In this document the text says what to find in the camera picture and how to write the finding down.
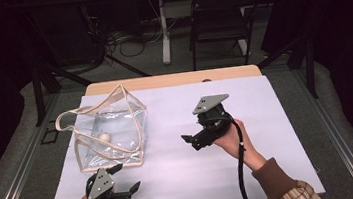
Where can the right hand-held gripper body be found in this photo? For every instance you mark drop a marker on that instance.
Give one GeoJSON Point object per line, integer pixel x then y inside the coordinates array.
{"type": "Point", "coordinates": [210, 104]}

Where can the wooden table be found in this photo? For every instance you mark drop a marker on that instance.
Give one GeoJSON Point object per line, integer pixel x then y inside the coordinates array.
{"type": "Point", "coordinates": [162, 81]}

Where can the black metal stand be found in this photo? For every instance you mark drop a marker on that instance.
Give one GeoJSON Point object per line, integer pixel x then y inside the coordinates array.
{"type": "Point", "coordinates": [310, 70]}
{"type": "Point", "coordinates": [38, 95]}

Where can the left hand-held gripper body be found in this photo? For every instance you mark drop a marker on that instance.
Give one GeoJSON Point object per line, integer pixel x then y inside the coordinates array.
{"type": "Point", "coordinates": [100, 185]}

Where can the clear bag with beige trim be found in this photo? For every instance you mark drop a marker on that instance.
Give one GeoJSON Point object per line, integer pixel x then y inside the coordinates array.
{"type": "Point", "coordinates": [123, 125]}

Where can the person's right hand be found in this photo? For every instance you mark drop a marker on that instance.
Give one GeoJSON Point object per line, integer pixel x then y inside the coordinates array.
{"type": "Point", "coordinates": [231, 143]}

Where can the white table mat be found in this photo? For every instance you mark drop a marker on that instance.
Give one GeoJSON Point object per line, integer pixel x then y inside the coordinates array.
{"type": "Point", "coordinates": [173, 173]}

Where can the aluminium floor rail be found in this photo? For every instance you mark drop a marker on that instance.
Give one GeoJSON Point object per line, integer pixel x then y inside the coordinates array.
{"type": "Point", "coordinates": [336, 135]}
{"type": "Point", "coordinates": [21, 170]}

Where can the white egg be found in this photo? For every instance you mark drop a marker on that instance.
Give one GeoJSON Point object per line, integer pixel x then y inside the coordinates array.
{"type": "Point", "coordinates": [104, 138]}

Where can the black folding chair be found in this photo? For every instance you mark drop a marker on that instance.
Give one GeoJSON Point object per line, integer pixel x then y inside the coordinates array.
{"type": "Point", "coordinates": [219, 17]}

